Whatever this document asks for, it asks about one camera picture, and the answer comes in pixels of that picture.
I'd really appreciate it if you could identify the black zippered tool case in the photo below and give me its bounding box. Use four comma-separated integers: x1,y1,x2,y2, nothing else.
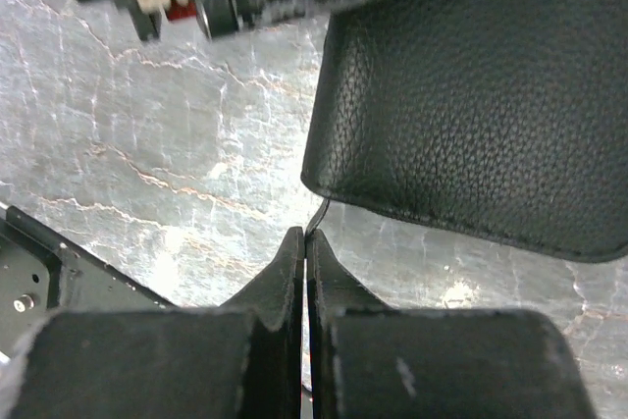
301,0,627,263

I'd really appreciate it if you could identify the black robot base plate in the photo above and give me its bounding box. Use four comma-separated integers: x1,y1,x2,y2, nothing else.
1,203,173,365

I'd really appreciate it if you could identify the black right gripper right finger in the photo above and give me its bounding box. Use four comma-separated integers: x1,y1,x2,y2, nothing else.
306,230,596,418

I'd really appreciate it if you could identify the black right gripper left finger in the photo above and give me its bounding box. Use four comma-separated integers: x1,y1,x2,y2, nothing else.
1,228,305,418

